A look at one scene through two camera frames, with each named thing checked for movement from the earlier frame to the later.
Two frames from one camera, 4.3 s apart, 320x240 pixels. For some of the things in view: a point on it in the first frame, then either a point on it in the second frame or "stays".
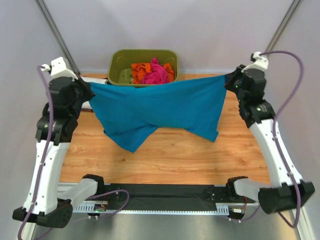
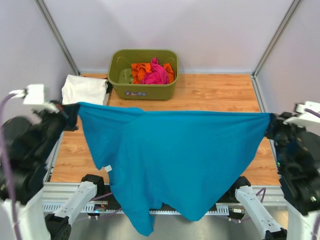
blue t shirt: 130,113 to 185,160
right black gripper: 230,77 to 274,121
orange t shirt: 139,70 stays
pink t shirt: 158,74 stays
